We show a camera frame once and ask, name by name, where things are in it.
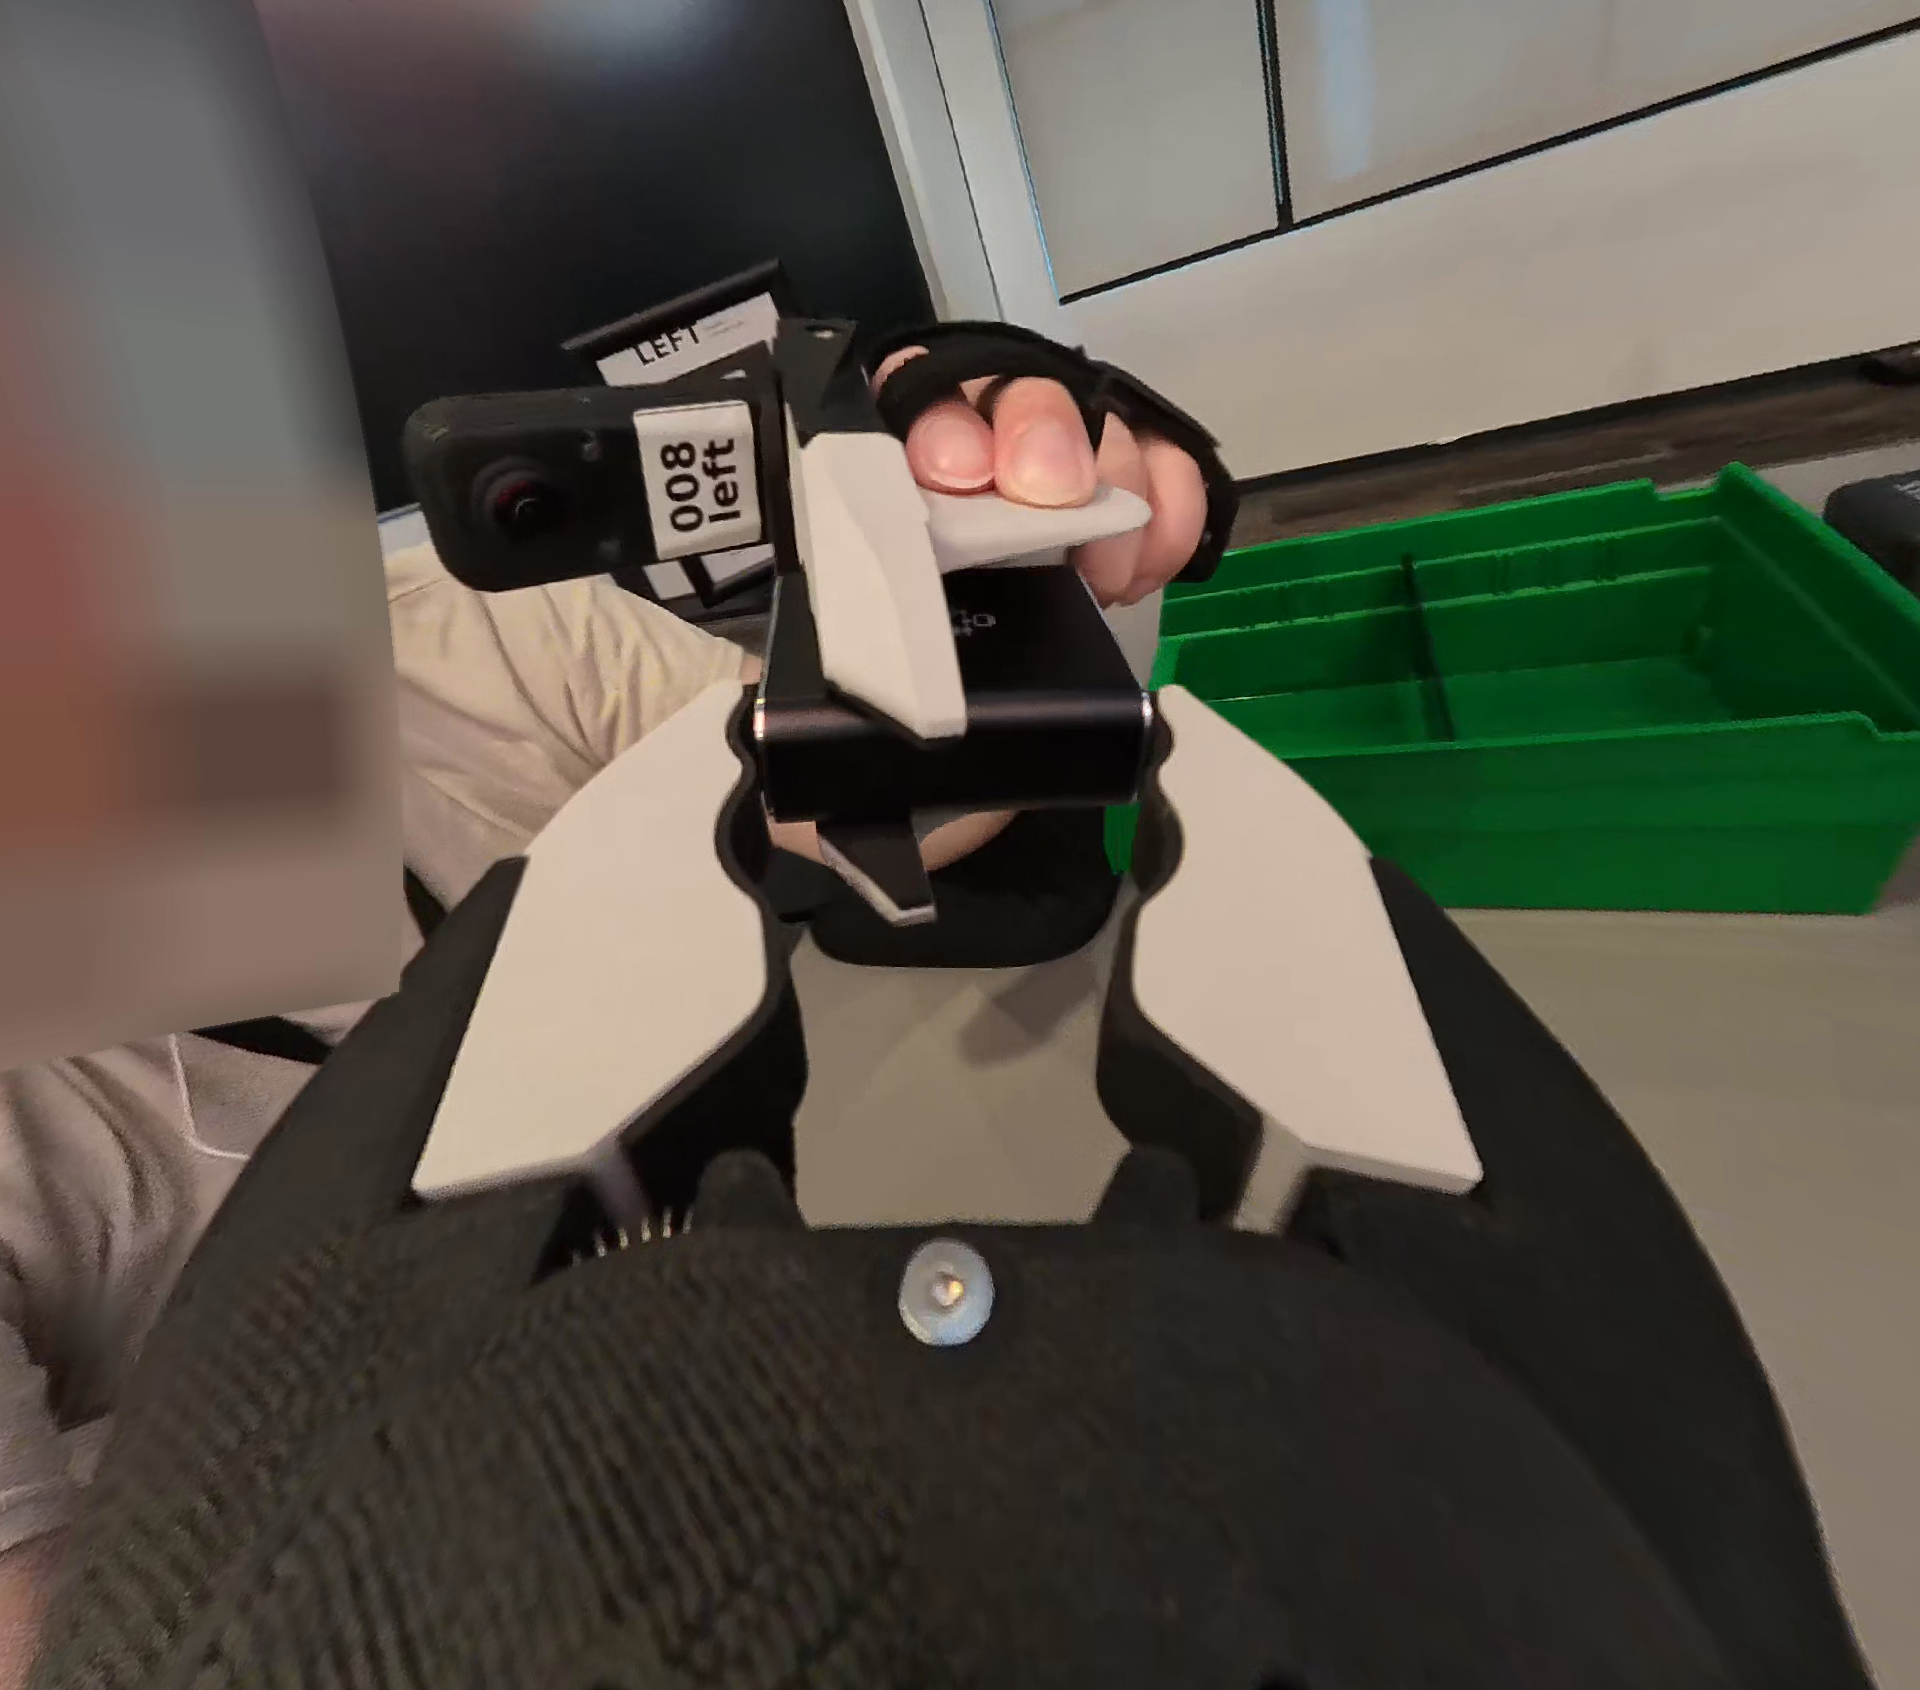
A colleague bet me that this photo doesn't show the black electronic device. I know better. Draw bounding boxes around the black electronic device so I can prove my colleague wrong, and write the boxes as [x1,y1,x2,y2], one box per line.
[1824,478,1920,591]

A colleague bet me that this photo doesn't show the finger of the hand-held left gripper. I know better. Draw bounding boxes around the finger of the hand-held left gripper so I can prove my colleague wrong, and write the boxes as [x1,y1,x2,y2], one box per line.
[815,806,938,930]
[782,424,972,746]

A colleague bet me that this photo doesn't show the person's left hand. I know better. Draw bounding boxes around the person's left hand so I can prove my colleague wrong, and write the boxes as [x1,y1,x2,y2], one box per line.
[904,373,1211,612]

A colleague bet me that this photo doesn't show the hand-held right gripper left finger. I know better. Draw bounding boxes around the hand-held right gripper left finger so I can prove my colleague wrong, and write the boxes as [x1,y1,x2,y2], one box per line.
[403,675,788,1197]

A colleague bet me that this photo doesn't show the black bin divider plate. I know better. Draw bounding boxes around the black bin divider plate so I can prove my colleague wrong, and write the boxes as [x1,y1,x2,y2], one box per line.
[1401,553,1460,746]

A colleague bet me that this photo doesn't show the black ethernet splitter box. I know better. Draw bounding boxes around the black ethernet splitter box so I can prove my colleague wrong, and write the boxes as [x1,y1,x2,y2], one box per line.
[757,571,1156,829]

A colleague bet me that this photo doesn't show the large black screen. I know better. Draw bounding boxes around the large black screen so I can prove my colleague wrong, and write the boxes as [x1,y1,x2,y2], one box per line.
[224,0,938,511]

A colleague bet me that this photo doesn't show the green plastic bin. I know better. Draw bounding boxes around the green plastic bin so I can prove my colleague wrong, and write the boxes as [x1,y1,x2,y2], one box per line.
[1101,460,1920,922]

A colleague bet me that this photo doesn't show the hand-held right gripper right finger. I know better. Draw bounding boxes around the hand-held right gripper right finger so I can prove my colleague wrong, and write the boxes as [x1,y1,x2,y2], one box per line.
[1095,686,1485,1233]

